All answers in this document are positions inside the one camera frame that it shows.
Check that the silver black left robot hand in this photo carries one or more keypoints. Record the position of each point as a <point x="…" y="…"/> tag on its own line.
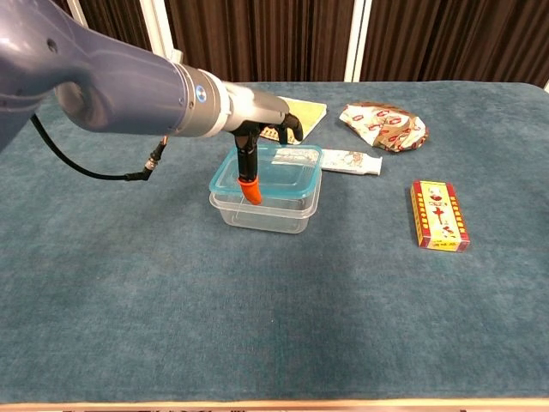
<point x="257" y="109"/>

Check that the blue translucent square lid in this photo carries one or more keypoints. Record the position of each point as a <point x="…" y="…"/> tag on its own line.
<point x="291" y="176"/>

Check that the transparent plastic container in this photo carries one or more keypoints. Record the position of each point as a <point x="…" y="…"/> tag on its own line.
<point x="274" y="219"/>

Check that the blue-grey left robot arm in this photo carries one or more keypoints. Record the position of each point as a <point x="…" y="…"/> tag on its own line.
<point x="107" y="86"/>

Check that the tan spiral notebook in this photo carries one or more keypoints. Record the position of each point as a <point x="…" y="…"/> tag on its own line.
<point x="311" y="112"/>

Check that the dark brown pleated curtain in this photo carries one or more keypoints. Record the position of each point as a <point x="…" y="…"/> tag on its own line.
<point x="257" y="38"/>

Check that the white printed toothpaste tube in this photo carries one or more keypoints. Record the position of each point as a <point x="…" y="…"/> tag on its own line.
<point x="351" y="162"/>

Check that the crumpled red white snack wrapper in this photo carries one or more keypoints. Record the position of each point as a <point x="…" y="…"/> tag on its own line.
<point x="386" y="126"/>

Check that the teal table cloth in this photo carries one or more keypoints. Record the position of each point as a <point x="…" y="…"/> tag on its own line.
<point x="257" y="300"/>

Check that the red yellow card box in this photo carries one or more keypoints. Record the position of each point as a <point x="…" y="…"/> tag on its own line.
<point x="437" y="214"/>

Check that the wide white frame post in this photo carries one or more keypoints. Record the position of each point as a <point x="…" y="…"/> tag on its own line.
<point x="158" y="26"/>

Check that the thin grey white frame post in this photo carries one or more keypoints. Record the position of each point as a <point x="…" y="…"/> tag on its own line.
<point x="77" y="10"/>

